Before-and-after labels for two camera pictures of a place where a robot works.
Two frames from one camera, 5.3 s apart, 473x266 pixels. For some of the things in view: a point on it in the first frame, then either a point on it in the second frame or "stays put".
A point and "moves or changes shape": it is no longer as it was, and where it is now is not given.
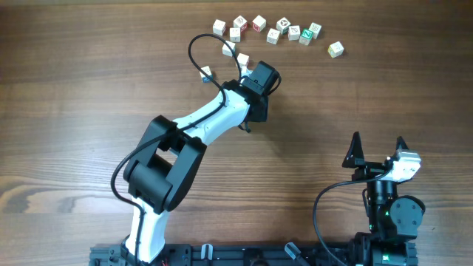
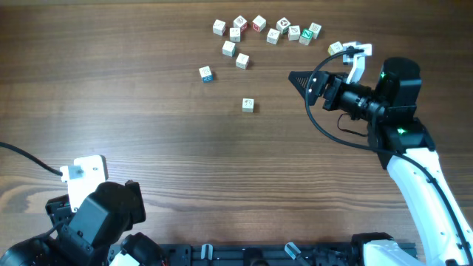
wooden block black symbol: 282,26 stays put
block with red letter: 235,34 stays put
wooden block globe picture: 245,72 moves or changes shape
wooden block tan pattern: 273,36 stays put
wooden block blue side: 208,71 stays put
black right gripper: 355,158 → 320,80
